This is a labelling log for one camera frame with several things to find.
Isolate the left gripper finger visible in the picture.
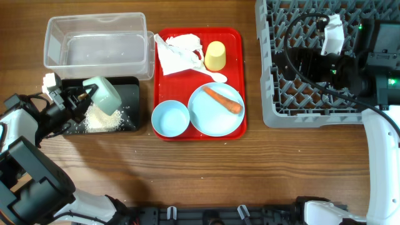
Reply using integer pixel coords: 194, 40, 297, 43
65, 86, 98, 100
74, 97, 92, 123

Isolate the brown mushroom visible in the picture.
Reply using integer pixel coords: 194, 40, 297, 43
77, 93, 88, 101

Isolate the white rice pile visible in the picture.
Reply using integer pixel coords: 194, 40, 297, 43
84, 104, 123, 133

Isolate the green bowl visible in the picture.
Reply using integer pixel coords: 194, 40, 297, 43
82, 76, 122, 116

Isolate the orange carrot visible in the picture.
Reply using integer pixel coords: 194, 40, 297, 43
202, 86, 243, 114

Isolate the small light blue bowl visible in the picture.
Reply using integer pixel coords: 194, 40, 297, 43
151, 100, 190, 138

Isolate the white plastic spoon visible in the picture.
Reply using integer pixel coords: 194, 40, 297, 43
194, 69, 228, 83

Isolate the yellow plastic cup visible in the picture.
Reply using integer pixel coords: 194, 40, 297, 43
204, 41, 226, 71

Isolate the white napkin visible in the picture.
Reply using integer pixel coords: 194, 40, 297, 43
154, 34, 206, 76

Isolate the light blue plate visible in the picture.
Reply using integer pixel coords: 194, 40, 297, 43
187, 82, 245, 137

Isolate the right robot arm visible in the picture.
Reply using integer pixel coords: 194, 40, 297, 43
273, 14, 399, 224

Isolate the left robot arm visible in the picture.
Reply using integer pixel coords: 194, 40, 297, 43
1, 84, 137, 224

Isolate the grey dishwasher rack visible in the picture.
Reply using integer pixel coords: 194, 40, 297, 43
255, 0, 399, 128

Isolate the black waste tray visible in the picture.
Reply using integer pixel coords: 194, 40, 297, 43
64, 76, 140, 135

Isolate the clear plastic bin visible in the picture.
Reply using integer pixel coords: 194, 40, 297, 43
43, 12, 155, 81

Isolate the red serving tray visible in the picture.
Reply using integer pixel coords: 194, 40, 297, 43
154, 27, 248, 141

